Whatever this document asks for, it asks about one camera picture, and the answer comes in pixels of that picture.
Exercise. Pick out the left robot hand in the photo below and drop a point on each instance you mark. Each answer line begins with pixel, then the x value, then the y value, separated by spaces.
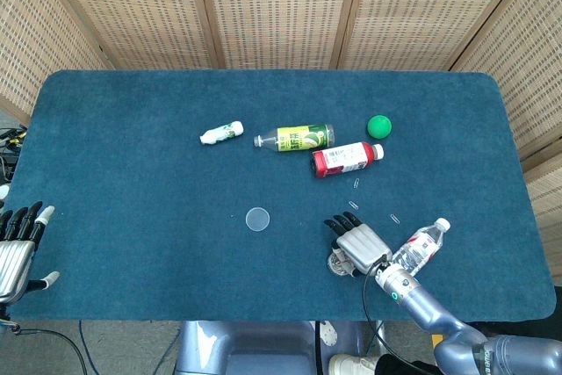
pixel 13 256

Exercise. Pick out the blue table mat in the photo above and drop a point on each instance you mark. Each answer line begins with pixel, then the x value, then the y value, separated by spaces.
pixel 153 199

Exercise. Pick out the clear round lid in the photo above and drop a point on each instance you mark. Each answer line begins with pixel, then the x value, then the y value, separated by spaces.
pixel 257 219

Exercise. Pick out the small white bottle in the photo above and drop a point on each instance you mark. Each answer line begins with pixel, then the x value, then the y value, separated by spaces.
pixel 221 132

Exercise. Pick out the red label drink bottle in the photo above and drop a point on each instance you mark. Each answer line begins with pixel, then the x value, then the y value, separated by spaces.
pixel 344 160

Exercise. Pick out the white rounded object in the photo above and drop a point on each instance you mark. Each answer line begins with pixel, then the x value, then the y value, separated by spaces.
pixel 3 192

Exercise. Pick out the white shoe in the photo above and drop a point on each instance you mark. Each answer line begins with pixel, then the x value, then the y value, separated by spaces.
pixel 351 365

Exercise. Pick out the green ball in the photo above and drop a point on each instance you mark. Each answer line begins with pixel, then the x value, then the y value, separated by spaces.
pixel 379 126

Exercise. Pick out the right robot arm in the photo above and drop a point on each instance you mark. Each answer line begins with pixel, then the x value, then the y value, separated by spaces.
pixel 421 300

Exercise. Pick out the white perforated plate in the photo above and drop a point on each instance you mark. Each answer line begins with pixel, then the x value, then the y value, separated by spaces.
pixel 328 333

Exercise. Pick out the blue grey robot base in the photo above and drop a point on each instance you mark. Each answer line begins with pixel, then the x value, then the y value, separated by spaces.
pixel 263 348

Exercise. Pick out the yellow floor tape strip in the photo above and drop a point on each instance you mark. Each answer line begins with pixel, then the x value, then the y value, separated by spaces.
pixel 437 341

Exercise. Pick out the round container of paperclips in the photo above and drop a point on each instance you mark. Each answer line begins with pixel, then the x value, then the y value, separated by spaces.
pixel 336 266

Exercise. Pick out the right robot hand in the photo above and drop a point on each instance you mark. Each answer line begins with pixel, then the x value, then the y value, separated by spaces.
pixel 362 247

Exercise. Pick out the clear water bottle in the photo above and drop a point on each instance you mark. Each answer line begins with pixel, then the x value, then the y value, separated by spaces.
pixel 421 243

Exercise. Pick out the yellow green label bottle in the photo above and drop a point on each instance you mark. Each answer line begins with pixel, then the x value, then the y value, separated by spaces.
pixel 298 138

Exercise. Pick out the black trouser leg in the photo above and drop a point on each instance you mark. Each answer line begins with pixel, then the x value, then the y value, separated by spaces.
pixel 404 366

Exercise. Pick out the silver paper clip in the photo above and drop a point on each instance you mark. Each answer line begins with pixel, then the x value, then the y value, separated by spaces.
pixel 353 205
pixel 395 218
pixel 356 182

